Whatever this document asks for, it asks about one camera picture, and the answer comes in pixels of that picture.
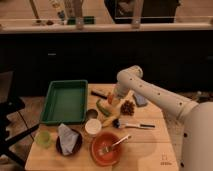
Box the orange bowl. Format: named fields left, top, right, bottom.
left=90, top=132, right=122, bottom=167

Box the dish brush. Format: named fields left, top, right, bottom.
left=113, top=119, right=154, bottom=129

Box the green cucumber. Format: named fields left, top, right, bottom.
left=96, top=99, right=111, bottom=117

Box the black rectangular bar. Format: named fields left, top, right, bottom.
left=91, top=90, right=107, bottom=99

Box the black chair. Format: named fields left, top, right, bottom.
left=0, top=71, right=39, bottom=167

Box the small dark metal cup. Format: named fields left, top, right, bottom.
left=86, top=109, right=98, bottom=120

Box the white cup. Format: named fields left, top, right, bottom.
left=85, top=119, right=102, bottom=136

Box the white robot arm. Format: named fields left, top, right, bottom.
left=113, top=65, right=213, bottom=171

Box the grey crumpled cloth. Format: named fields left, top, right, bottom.
left=58, top=124, right=79, bottom=156

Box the dark plate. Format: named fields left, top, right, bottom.
left=56, top=129, right=82, bottom=156

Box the metal fork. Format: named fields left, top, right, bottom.
left=98, top=134, right=131, bottom=155

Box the light green cup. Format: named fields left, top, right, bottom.
left=35, top=131, right=51, bottom=148

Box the brown pine cone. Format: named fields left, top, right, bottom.
left=120, top=100, right=135, bottom=116

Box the green plastic tray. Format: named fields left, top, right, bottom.
left=40, top=80, right=88, bottom=125

